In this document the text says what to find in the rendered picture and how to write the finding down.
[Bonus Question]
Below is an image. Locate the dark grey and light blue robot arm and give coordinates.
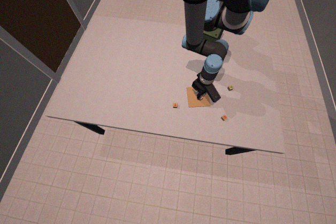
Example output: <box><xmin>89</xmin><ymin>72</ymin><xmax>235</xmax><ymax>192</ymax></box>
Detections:
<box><xmin>181</xmin><ymin>0</ymin><xmax>269</xmax><ymax>102</ymax></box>

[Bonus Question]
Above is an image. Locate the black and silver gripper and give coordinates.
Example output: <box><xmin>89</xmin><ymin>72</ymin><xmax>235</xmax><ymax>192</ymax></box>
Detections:
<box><xmin>192</xmin><ymin>72</ymin><xmax>211</xmax><ymax>100</ymax></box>

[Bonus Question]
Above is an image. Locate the tan flat mat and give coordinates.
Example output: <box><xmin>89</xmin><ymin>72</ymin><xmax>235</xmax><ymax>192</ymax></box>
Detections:
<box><xmin>187</xmin><ymin>87</ymin><xmax>211</xmax><ymax>107</ymax></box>

